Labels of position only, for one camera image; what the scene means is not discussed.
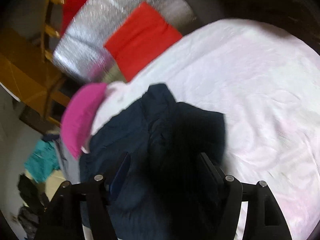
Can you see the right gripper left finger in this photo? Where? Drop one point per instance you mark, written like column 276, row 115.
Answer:
column 62, row 218

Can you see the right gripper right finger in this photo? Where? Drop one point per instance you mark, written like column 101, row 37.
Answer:
column 264, row 219

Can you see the navy blue puffer jacket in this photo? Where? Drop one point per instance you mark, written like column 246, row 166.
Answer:
column 167, row 193

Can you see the dark grey puffer jacket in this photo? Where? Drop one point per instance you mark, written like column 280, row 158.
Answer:
column 29, row 221

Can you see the cream leather sofa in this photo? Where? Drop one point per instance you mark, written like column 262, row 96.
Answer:
column 50, row 186

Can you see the black garment on sofa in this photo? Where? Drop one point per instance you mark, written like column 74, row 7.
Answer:
column 34, row 198

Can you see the grey garment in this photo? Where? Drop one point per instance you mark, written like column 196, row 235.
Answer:
column 68, row 165

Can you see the teal garment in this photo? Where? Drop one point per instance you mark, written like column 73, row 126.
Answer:
column 42, row 162

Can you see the magenta pillow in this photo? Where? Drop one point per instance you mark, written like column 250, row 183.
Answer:
column 78, row 117

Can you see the white bed cover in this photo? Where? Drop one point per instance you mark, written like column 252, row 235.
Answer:
column 266, row 83

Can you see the orange wooden cabinet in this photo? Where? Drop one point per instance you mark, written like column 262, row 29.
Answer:
column 35, row 82

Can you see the wooden stair railing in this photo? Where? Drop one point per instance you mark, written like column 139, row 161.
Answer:
column 48, row 29

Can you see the silver foil insulation panel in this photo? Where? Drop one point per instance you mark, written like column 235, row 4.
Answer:
column 80, row 52

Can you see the red pillow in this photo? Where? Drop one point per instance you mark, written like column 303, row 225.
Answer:
column 143, row 36

